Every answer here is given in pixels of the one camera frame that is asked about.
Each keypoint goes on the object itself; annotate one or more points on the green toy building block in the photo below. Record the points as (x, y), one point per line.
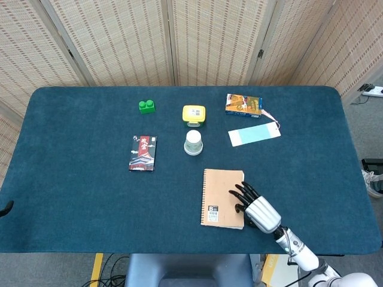
(147, 107)

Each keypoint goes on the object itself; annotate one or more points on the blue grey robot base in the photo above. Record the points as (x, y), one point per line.
(185, 269)

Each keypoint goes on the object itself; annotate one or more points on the brown spiral notebook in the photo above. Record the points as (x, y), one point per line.
(218, 188)

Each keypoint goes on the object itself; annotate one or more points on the left robot hand black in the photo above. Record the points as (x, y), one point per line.
(6, 207)

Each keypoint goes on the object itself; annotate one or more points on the dark blue felt tablecloth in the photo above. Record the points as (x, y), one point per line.
(74, 194)

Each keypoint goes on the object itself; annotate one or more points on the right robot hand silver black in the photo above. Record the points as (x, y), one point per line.
(261, 210)

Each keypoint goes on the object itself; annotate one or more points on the black box on floor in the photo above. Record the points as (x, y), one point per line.
(372, 164)

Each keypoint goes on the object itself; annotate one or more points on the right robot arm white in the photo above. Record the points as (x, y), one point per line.
(305, 257)

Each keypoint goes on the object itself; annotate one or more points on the yellow cardboard box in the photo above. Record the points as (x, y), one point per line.
(272, 269)

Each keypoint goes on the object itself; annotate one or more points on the black red palace print box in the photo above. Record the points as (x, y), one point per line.
(143, 154)

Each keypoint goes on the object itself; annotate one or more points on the white power strip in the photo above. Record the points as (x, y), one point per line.
(374, 90)

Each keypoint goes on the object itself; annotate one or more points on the woven bamboo folding screen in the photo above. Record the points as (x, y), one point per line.
(119, 39)

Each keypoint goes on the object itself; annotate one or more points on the yellow lidded plastic container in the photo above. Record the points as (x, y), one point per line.
(194, 113)

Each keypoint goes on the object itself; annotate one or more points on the blue and orange card box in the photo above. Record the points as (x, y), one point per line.
(243, 104)

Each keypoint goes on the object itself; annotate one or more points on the white sneaker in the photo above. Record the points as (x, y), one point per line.
(372, 183)

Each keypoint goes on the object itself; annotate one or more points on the white light-blue bookmark with tassel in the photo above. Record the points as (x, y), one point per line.
(254, 135)

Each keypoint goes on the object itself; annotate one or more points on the dark metal screen hinge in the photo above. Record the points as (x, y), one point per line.
(260, 53)
(71, 54)

